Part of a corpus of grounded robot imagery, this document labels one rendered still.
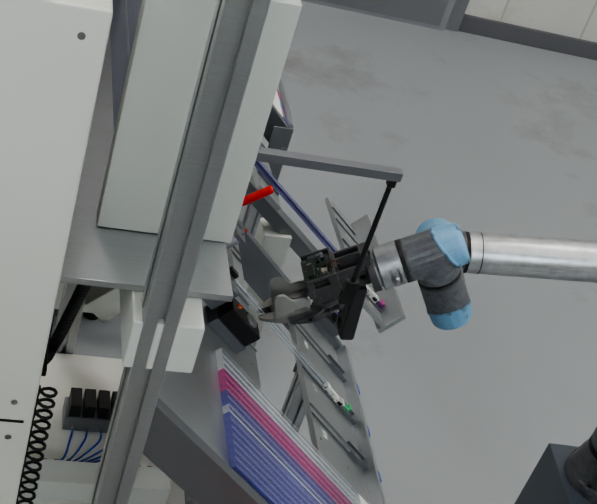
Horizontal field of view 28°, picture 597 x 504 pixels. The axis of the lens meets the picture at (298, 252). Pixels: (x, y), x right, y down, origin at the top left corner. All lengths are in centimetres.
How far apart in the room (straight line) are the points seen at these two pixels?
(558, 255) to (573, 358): 172
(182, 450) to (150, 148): 40
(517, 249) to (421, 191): 219
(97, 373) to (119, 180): 101
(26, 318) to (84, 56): 34
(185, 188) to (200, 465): 47
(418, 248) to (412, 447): 142
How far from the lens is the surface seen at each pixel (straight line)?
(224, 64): 113
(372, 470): 217
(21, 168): 123
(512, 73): 541
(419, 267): 198
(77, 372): 233
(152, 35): 127
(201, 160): 119
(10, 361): 141
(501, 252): 216
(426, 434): 339
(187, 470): 155
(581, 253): 220
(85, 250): 137
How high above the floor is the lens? 224
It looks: 36 degrees down
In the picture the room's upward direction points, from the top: 19 degrees clockwise
